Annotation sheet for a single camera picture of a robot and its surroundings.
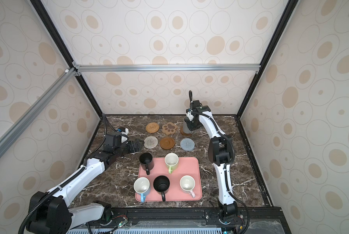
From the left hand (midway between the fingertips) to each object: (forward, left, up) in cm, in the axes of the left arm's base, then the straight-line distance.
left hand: (141, 141), depth 82 cm
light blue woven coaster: (+10, -27, -19) cm, 34 cm away
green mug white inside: (-5, -17, -15) cm, 23 cm away
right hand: (+18, -30, -10) cm, 37 cm away
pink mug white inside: (-19, -26, -16) cm, 36 cm away
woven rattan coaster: (+25, -1, -19) cm, 32 cm away
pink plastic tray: (-8, -26, -17) cm, 32 cm away
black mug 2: (-19, -11, -15) cm, 27 cm away
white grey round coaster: (+11, -1, -18) cm, 21 cm away
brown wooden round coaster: (+19, -24, -16) cm, 34 cm away
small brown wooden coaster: (+10, -13, -18) cm, 25 cm away
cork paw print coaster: (+24, -14, -19) cm, 33 cm away
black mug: (-6, -1, -15) cm, 16 cm away
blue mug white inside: (-21, -1, -13) cm, 24 cm away
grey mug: (+17, -26, -10) cm, 33 cm away
